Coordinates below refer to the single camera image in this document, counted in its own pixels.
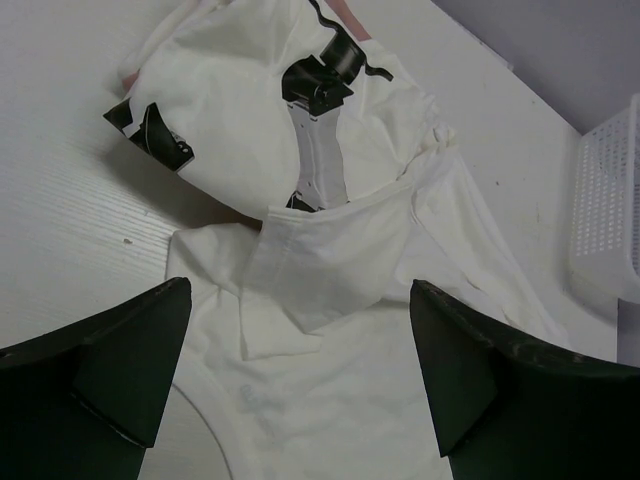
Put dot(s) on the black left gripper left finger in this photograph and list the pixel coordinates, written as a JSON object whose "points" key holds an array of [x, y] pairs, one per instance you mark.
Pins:
{"points": [[86, 401]]}

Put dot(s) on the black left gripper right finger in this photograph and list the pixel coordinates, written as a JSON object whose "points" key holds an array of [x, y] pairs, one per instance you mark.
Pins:
{"points": [[507, 405]]}

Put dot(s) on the folded white robot-print t-shirt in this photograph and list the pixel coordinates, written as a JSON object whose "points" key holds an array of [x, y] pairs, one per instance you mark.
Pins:
{"points": [[266, 104]]}

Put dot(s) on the white plastic mesh basket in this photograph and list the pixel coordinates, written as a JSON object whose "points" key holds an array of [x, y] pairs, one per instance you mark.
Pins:
{"points": [[604, 239]]}

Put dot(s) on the white graphic t-shirt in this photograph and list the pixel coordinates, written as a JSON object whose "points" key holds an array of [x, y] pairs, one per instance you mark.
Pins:
{"points": [[299, 354]]}

